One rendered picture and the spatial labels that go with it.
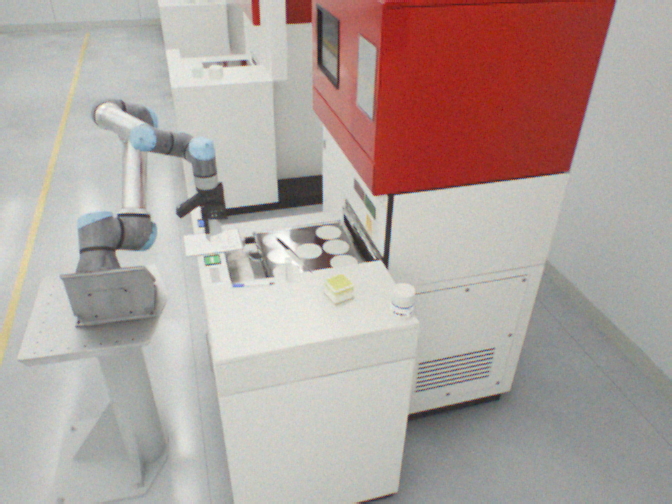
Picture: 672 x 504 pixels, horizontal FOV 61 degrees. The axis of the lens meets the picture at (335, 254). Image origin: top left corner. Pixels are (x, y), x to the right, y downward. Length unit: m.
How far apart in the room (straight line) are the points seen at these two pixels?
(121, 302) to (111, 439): 0.83
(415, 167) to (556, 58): 0.54
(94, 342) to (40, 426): 1.03
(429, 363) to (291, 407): 0.81
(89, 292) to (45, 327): 0.22
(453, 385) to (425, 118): 1.29
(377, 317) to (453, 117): 0.67
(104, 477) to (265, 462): 0.87
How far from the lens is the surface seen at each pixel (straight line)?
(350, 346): 1.73
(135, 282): 1.98
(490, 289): 2.34
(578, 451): 2.86
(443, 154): 1.90
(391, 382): 1.91
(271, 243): 2.22
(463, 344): 2.48
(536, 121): 2.03
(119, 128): 1.98
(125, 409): 2.42
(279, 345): 1.68
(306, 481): 2.19
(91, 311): 2.07
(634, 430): 3.05
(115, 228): 2.11
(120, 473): 2.69
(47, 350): 2.06
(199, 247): 2.12
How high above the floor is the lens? 2.12
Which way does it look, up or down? 35 degrees down
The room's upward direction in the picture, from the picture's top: 1 degrees clockwise
